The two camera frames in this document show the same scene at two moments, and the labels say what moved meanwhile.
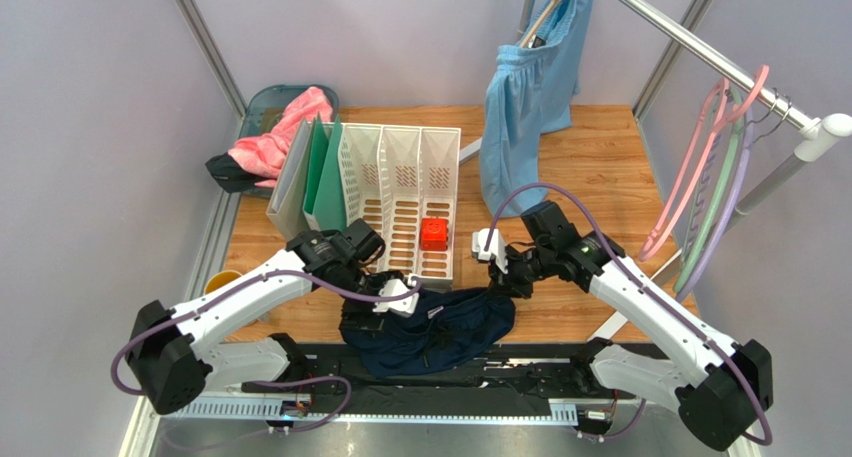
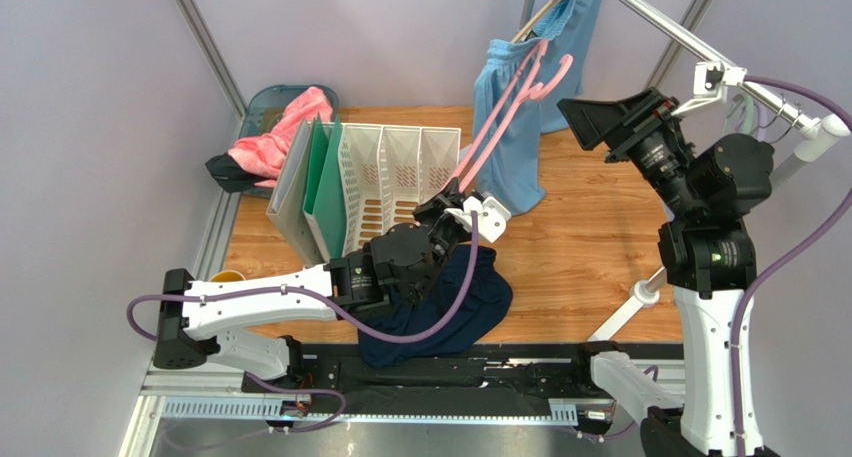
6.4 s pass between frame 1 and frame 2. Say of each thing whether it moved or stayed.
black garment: stayed
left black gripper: moved
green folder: stayed
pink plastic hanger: moved
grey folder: stayed
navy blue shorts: moved
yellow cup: stayed
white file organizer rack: stayed
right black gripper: moved
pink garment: stayed
